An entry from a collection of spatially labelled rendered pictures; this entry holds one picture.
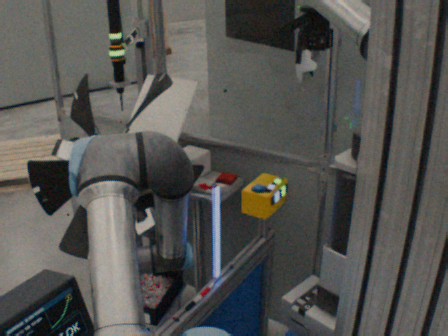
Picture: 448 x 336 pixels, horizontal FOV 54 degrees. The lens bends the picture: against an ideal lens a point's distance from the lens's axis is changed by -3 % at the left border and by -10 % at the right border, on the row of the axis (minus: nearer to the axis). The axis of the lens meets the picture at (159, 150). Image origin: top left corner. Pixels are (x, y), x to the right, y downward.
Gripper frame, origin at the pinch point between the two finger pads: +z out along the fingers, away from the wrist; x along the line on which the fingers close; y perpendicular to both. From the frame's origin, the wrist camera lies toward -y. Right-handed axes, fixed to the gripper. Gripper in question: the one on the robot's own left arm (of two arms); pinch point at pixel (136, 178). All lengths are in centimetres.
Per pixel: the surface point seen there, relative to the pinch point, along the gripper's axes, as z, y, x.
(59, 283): -60, 9, -8
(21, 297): -63, 16, -8
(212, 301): -17.4, -18.0, 37.6
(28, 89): 507, 220, 71
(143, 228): 1.8, 1.8, 19.3
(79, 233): -2.2, 22.4, 15.8
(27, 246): 139, 114, 107
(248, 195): 8.3, -34.4, 15.9
